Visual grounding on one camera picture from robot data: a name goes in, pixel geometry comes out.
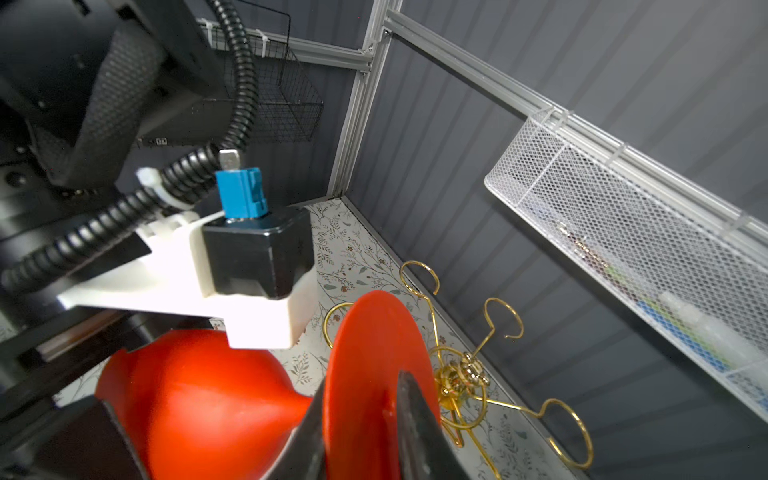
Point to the white wire mesh basket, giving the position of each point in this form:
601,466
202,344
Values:
635,245

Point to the white marker in basket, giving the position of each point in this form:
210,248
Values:
740,353

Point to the red wine glass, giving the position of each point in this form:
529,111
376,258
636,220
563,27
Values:
196,408

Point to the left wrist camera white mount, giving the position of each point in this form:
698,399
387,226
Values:
250,265

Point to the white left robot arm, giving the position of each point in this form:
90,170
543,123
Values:
81,81

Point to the gold wine glass rack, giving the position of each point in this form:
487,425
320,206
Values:
462,382

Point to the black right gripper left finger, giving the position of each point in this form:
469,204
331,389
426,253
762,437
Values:
304,455

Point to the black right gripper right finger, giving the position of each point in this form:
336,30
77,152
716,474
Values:
424,453

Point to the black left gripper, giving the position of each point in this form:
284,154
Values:
83,439

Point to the black wire basket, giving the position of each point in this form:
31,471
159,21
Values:
289,105

